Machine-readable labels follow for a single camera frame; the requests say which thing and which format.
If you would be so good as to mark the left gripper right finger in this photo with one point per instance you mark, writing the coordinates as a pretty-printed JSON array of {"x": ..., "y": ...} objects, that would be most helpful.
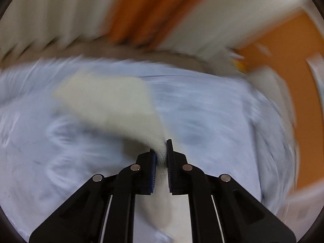
[{"x": 221, "y": 210}]

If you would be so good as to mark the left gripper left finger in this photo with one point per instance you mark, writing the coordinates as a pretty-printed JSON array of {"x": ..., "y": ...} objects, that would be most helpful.
[{"x": 102, "y": 210}]

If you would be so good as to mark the cream knit cardigan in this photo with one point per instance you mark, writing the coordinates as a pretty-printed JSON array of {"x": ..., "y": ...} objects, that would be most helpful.
[{"x": 122, "y": 105}]

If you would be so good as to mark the blue butterfly bed sheet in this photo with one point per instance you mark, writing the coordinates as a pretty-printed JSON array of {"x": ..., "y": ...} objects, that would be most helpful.
[{"x": 222, "y": 125}]

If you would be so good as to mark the orange curtain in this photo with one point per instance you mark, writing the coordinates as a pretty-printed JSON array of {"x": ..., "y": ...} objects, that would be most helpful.
[{"x": 146, "y": 23}]

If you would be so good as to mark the cream curtain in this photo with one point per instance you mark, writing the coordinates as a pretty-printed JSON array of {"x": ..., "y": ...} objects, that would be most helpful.
[{"x": 36, "y": 23}]

